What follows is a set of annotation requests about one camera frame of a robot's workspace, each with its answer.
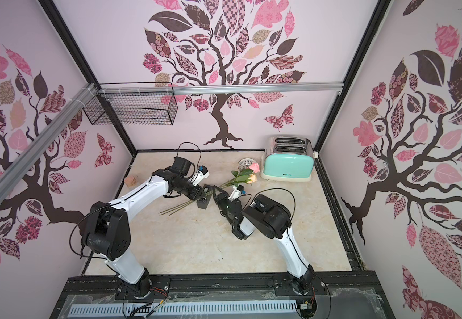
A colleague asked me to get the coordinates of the white slotted cable duct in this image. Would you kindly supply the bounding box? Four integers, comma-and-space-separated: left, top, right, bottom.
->
61, 300, 299, 318

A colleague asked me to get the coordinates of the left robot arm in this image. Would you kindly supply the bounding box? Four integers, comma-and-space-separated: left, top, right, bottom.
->
81, 156, 209, 299

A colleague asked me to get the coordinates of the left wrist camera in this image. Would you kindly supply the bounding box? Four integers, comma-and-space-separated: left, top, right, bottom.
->
190, 166, 209, 186

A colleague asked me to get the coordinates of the black tape dispenser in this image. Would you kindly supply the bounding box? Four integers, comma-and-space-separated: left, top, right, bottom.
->
196, 184, 213, 210

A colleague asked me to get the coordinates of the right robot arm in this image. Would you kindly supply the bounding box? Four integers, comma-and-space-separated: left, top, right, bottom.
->
211, 186, 331, 296

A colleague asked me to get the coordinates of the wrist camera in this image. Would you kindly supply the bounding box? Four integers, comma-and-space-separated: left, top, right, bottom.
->
228, 185, 246, 202
190, 166, 209, 186

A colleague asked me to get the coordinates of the mint green toaster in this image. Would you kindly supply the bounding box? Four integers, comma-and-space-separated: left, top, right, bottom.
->
260, 135, 315, 182

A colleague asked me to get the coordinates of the glass jar with cork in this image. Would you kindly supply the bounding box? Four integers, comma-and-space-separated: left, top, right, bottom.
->
124, 175, 137, 188

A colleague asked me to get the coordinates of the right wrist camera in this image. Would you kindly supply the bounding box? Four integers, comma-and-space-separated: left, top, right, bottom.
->
228, 185, 246, 202

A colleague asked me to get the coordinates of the white patterned bowl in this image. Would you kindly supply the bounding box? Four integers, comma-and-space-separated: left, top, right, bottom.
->
238, 158, 257, 171

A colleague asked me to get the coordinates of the black wire basket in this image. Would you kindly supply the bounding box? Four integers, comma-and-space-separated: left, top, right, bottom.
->
83, 82, 178, 126

